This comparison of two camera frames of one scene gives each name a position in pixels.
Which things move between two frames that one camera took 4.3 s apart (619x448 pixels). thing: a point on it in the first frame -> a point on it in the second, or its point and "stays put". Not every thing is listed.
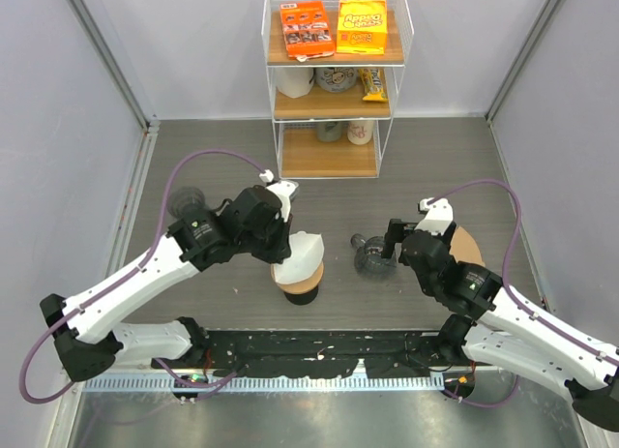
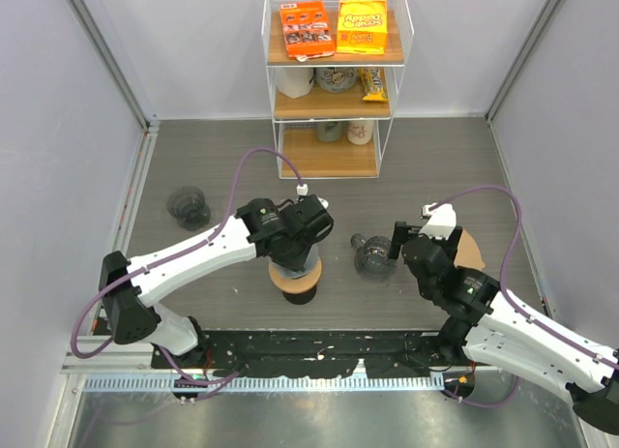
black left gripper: x=281 y=250 -> x=296 y=263
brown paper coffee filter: x=463 y=248 stays put
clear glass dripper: x=184 y=198 stays put
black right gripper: x=395 y=234 stays put
